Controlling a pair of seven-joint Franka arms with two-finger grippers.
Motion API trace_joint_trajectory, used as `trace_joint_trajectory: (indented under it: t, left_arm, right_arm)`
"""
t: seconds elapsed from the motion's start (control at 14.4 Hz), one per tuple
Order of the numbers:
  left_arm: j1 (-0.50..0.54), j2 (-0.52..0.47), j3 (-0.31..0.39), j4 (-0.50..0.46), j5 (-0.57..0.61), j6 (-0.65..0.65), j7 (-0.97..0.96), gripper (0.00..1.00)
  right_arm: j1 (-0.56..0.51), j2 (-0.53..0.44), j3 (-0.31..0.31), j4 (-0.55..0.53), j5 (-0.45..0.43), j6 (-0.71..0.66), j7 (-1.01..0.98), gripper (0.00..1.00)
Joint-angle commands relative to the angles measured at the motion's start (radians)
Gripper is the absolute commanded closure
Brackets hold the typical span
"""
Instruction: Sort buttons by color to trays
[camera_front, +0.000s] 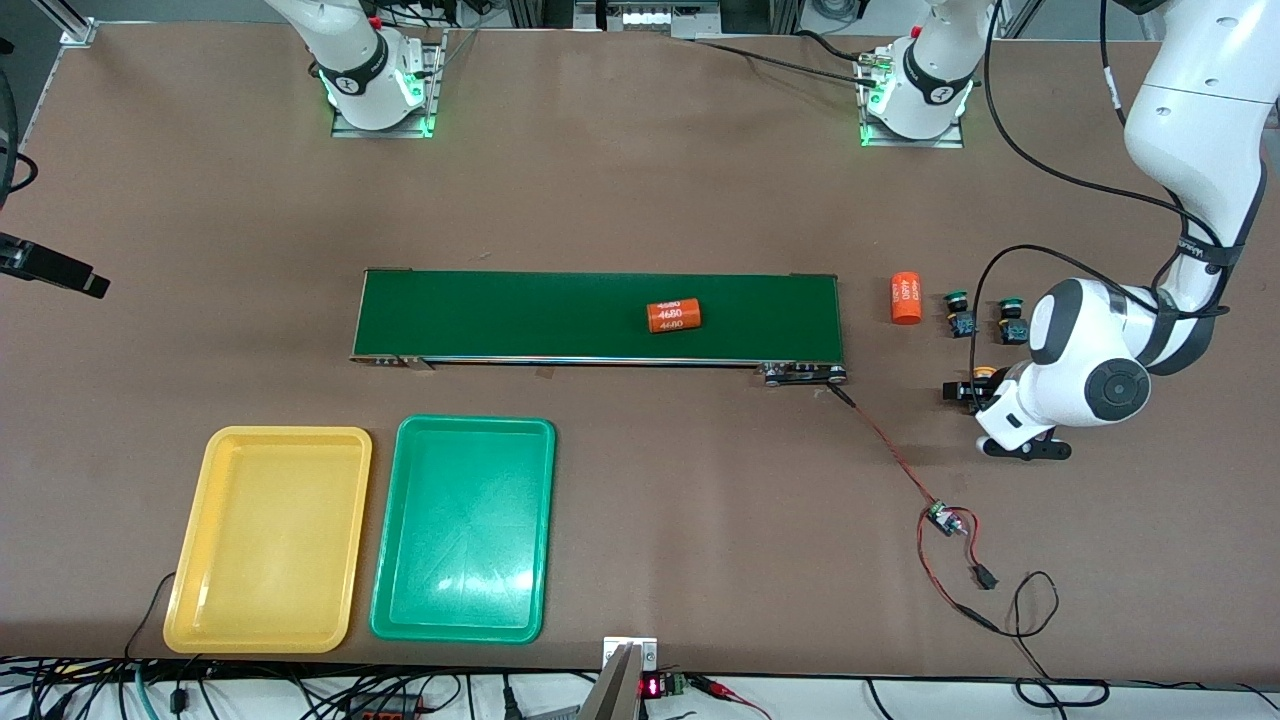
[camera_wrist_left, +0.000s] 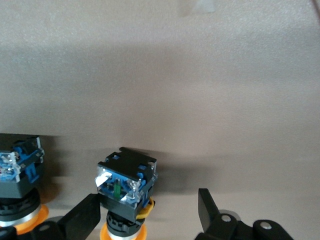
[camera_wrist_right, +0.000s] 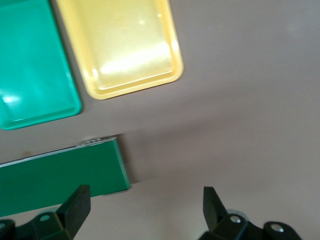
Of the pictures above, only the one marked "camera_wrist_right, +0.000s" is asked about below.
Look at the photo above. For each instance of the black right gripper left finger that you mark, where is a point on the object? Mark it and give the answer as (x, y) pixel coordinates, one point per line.
(72, 210)

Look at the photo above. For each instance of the green plastic tray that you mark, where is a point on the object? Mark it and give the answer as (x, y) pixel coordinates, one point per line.
(32, 62)

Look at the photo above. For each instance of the yellow plastic tray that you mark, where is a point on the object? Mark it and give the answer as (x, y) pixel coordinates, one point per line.
(120, 50)

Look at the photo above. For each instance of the green conveyor belt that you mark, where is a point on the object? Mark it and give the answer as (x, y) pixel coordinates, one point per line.
(62, 175)

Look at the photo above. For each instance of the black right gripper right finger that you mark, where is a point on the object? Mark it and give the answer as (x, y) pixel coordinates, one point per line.
(215, 210)

